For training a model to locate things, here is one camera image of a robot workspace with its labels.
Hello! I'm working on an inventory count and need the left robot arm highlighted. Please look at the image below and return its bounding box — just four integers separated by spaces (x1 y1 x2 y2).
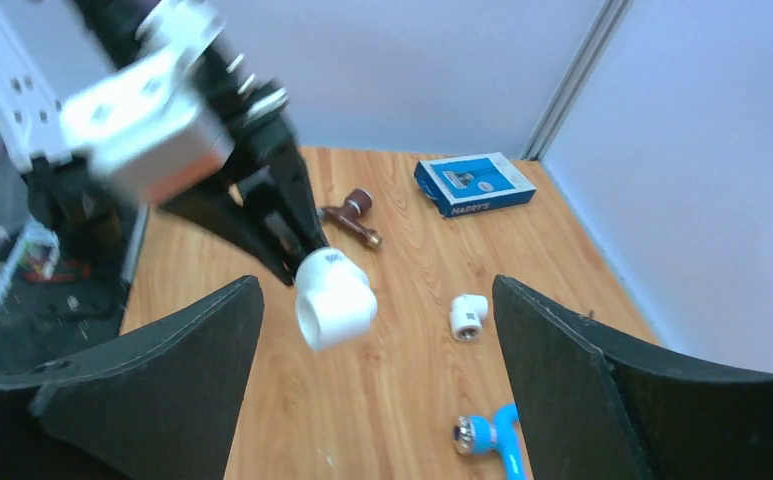
0 1 328 285

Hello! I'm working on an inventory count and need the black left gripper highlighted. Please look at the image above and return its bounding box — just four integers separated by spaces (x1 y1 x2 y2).
74 1 329 286

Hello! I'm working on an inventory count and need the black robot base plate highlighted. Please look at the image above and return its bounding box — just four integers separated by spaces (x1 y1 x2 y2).
0 205 149 379

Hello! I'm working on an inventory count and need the blue plastic faucet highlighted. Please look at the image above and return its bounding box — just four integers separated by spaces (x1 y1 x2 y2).
451 403 529 480

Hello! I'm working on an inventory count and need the white pvc elbow fitting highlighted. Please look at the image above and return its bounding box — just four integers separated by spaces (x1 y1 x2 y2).
449 294 489 342

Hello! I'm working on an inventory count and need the blue white faucet box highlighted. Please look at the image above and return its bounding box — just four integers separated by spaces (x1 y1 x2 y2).
413 152 537 218

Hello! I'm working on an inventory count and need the white pvc elbow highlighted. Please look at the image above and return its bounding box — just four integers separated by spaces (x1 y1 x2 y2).
294 247 378 351

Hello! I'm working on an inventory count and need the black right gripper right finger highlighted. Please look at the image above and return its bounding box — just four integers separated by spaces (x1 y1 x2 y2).
492 275 773 479

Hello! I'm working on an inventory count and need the brown metal faucet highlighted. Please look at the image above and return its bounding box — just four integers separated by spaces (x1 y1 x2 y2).
317 188 383 250

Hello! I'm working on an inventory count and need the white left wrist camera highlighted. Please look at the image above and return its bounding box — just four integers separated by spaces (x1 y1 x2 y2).
57 0 236 207

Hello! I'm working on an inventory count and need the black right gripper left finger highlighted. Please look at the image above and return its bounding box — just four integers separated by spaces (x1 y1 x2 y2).
0 276 264 479

